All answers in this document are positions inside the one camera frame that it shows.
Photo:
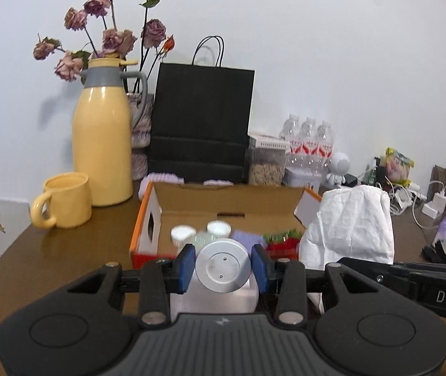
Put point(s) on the dried pink roses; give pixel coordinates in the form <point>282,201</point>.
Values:
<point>117,41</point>

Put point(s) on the white charger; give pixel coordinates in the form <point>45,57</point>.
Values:
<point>434,205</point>

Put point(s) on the black power adapter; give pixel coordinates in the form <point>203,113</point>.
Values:
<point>351,180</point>

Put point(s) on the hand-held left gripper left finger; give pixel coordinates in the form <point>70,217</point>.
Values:
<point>185,270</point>

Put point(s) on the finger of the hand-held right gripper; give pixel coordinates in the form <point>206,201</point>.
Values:
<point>380,274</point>

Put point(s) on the yellow thermos jug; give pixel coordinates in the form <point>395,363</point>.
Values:
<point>101,145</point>

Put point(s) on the yellow mug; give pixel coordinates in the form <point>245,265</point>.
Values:
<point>68,203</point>

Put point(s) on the red cardboard box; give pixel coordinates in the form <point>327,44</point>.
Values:
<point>227,201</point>

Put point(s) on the red artificial flower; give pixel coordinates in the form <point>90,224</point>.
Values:
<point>281,247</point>

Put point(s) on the clear food storage container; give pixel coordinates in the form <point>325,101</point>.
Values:
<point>266,168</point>

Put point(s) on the clear plastic container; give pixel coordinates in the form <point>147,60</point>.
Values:
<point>215,301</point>

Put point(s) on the white tin box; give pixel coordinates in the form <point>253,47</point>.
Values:
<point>301,178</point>

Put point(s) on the black paper bag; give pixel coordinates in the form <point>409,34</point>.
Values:
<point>199,117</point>

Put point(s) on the pink white knitted cloth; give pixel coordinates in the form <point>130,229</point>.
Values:
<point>162,178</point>

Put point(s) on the white booklet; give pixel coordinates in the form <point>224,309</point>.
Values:
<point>3,223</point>

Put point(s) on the white robot toy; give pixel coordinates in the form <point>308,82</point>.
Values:
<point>339,162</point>

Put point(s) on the purple woven cloth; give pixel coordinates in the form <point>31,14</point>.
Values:
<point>246,238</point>

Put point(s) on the colourful snack packet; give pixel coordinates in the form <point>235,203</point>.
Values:
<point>397,164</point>

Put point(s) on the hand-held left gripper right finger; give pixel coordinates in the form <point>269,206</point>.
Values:
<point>260,268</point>

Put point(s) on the white bottle cap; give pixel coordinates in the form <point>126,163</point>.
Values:
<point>182,234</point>
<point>218,227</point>

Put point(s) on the black gloves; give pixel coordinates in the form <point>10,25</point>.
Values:
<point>438,252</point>

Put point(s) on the white round lid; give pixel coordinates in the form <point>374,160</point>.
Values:
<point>223,266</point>

